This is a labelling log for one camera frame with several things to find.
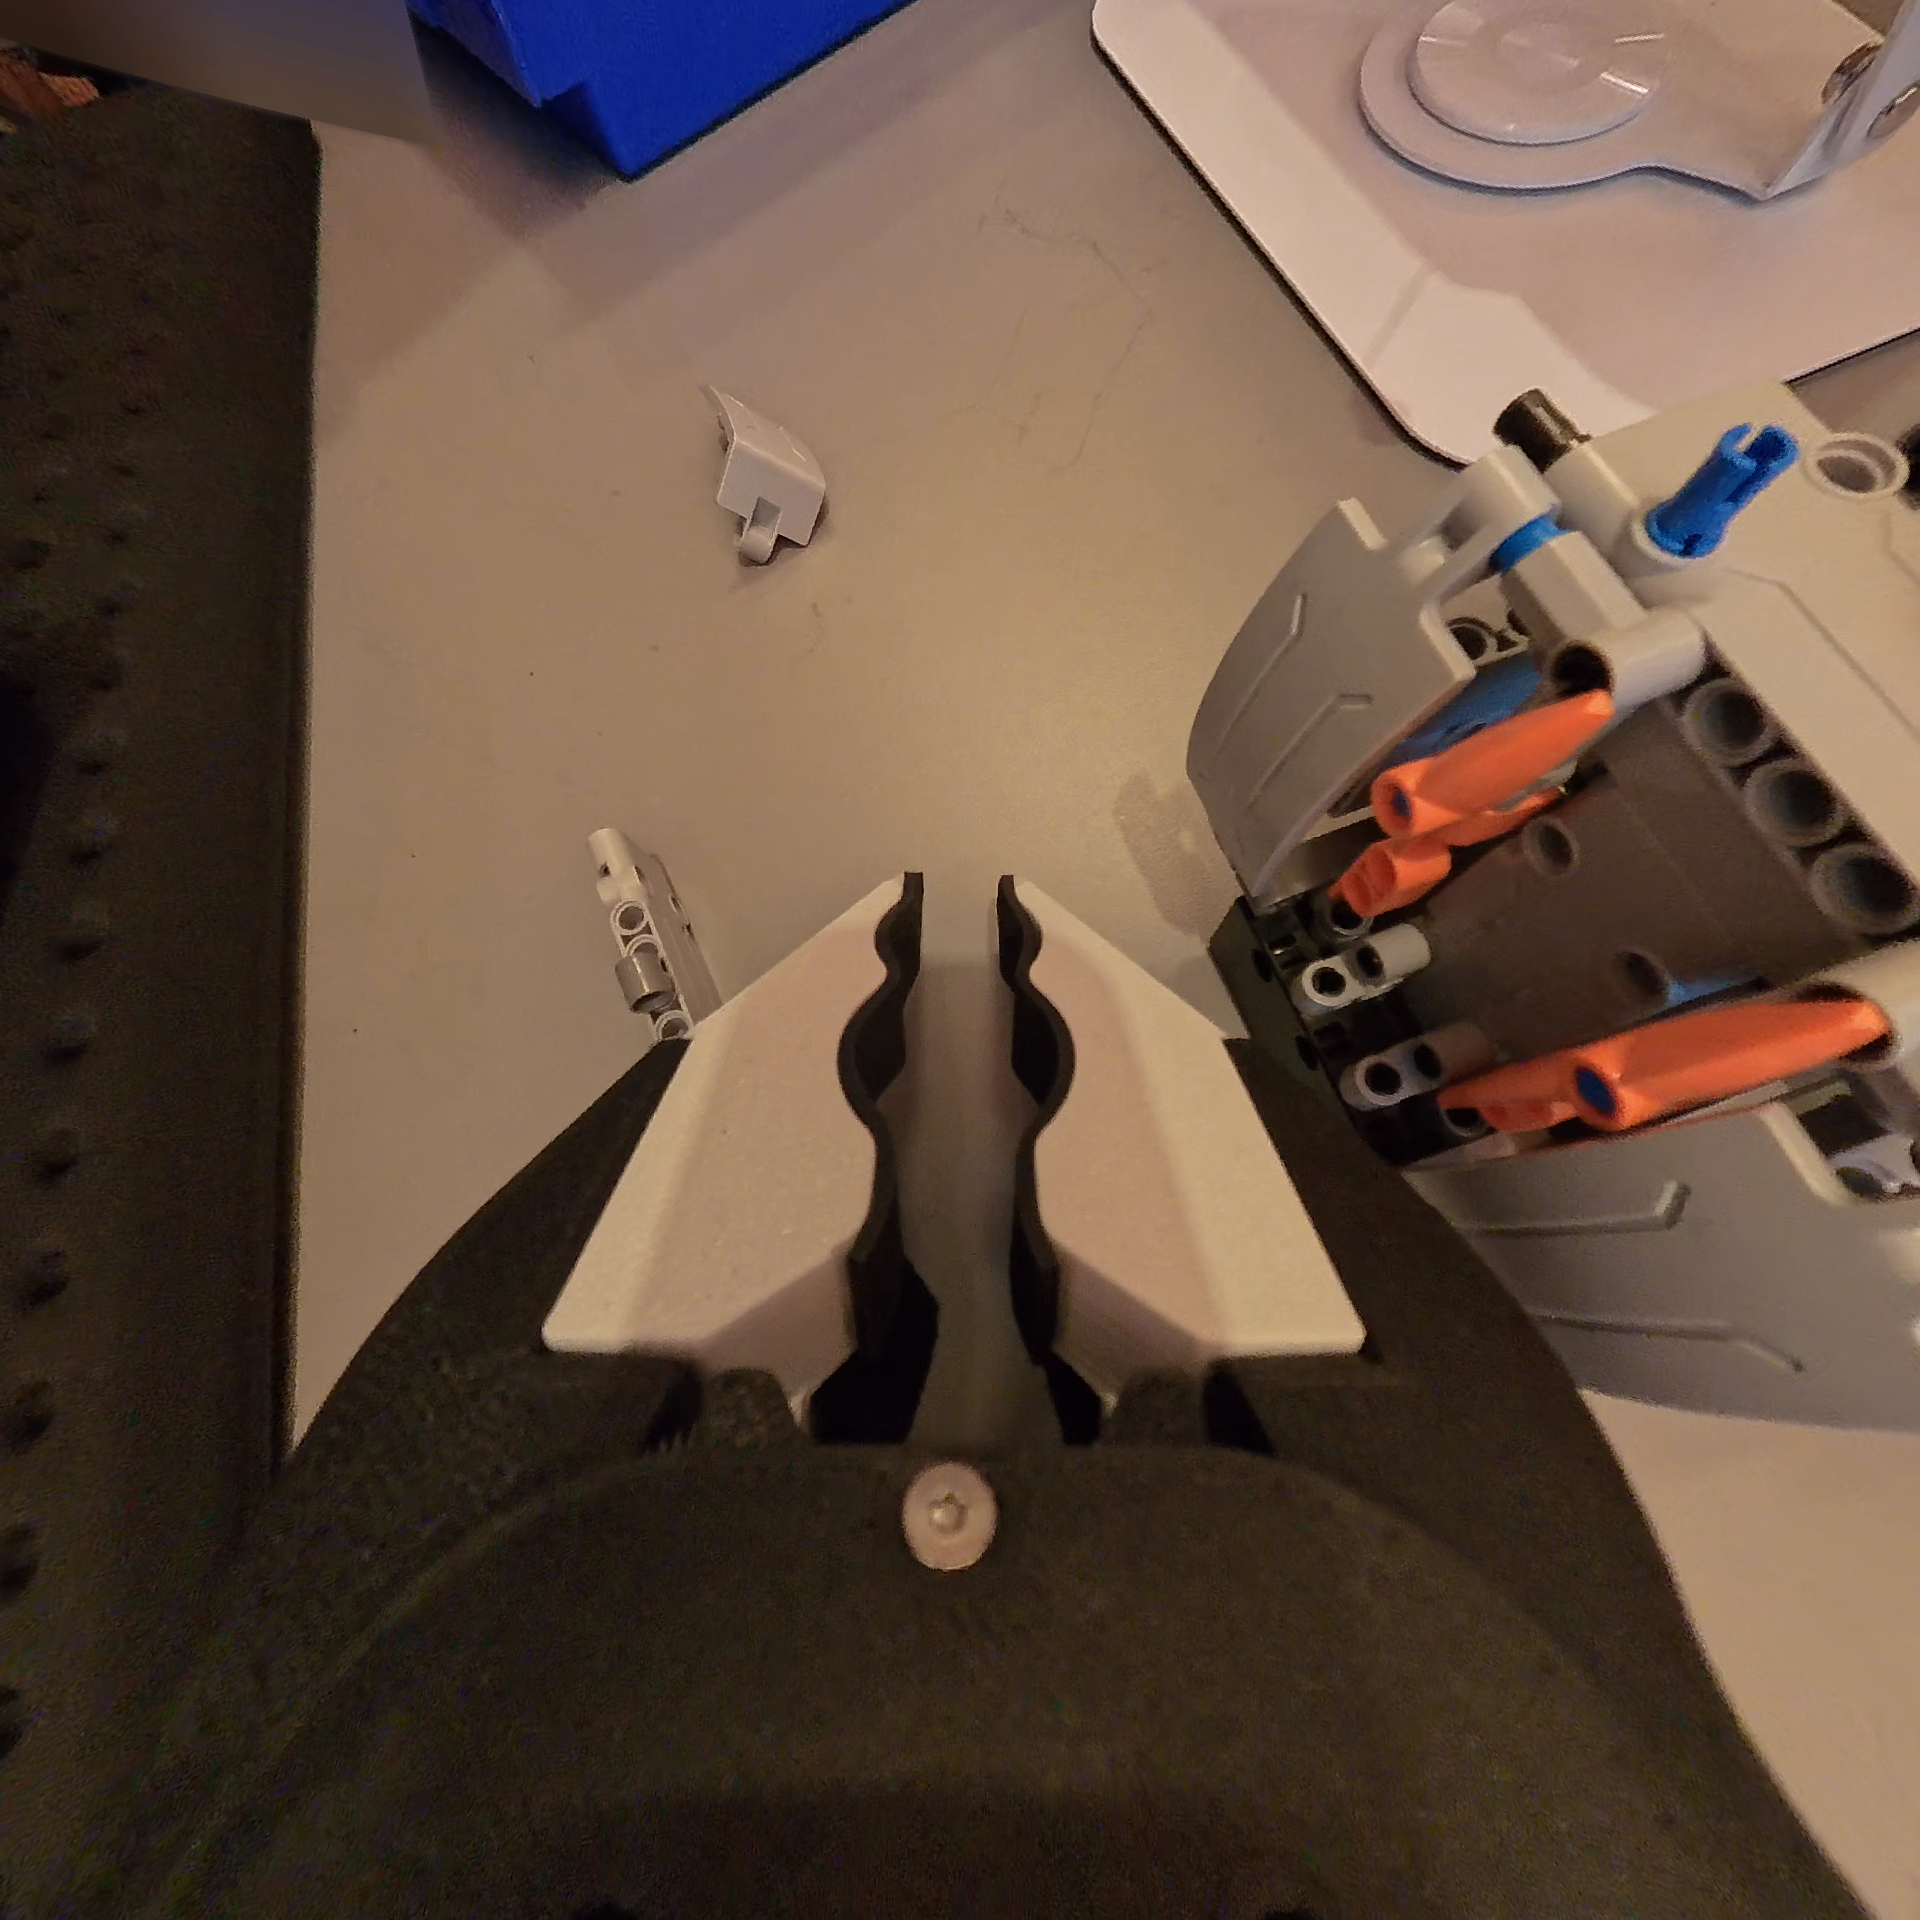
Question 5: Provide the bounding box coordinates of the black studded foam pad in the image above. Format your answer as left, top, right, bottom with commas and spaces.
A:
0, 106, 324, 1920

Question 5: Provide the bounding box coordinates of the white stand with base plate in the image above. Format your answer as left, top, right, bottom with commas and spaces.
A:
1092, 0, 1920, 464

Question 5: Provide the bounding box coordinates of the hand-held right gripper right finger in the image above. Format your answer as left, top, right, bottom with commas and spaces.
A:
991, 874, 1370, 1422

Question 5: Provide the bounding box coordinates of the light grey holed brick beam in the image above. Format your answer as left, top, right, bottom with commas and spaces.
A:
587, 824, 722, 1040

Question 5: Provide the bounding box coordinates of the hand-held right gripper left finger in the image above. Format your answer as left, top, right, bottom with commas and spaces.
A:
540, 870, 942, 1422

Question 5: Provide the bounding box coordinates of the small grey curved brick piece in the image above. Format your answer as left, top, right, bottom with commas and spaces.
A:
701, 384, 830, 566

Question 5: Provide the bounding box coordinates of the blue plastic bin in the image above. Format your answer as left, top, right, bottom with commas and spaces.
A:
406, 0, 916, 178

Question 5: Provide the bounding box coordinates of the grey orange toy brick model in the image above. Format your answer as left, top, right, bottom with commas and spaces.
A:
1183, 376, 1920, 1427

